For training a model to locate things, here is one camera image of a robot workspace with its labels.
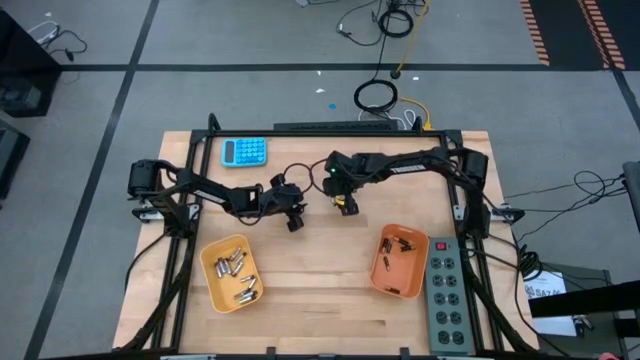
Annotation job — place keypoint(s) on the black cabinet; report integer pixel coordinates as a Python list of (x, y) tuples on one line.
[(20, 65)]

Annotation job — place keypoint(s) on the blue calculator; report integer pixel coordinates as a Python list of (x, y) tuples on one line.
[(250, 151)]

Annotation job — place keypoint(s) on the black aluminium table frame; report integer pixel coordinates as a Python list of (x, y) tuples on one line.
[(320, 133)]

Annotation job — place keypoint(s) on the black equipment box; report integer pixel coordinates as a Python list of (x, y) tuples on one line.
[(10, 155)]

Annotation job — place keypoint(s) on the grey power strip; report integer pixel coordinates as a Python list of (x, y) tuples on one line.
[(447, 300)]

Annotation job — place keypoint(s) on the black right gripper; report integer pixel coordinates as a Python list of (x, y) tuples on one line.
[(340, 187)]

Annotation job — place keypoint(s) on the orange plastic bin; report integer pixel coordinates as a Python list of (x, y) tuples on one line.
[(407, 275)]

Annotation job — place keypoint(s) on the black desk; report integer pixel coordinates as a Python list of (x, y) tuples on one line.
[(590, 300)]

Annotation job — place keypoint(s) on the yellow plastic bin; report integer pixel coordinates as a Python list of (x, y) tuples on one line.
[(220, 295)]

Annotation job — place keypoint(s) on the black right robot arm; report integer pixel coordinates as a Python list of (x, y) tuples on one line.
[(400, 165)]

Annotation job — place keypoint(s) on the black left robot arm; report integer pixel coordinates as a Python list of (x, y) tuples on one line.
[(210, 195)]

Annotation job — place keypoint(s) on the black rack power strip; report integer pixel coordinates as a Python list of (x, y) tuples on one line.
[(335, 125)]

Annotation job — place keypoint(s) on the white paper sheet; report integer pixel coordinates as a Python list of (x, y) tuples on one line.
[(552, 280)]

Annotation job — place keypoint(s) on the pink object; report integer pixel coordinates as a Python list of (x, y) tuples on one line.
[(607, 357)]

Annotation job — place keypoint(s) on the white power adapter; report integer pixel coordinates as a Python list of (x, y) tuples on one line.
[(48, 33)]

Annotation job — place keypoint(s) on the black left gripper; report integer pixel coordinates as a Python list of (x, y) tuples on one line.
[(285, 200)]

